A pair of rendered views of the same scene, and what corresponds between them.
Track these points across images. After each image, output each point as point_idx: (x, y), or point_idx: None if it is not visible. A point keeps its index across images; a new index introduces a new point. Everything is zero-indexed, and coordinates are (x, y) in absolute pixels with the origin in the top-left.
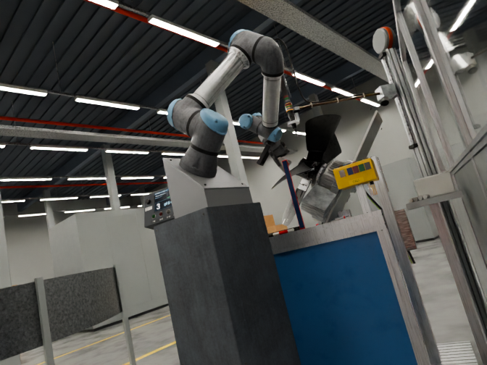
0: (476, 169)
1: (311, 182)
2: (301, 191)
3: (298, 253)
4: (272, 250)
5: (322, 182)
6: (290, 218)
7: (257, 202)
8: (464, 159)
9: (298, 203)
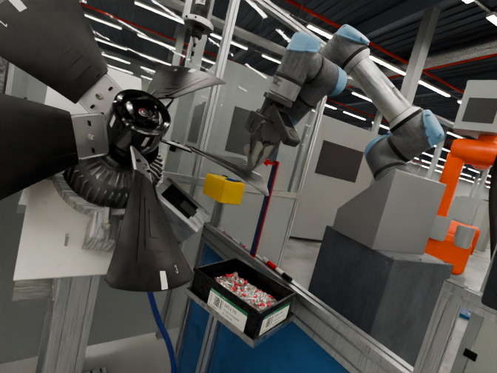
0: (195, 192)
1: (57, 140)
2: (154, 186)
3: None
4: (313, 271)
5: (161, 173)
6: (180, 260)
7: (329, 226)
8: (165, 177)
9: (165, 217)
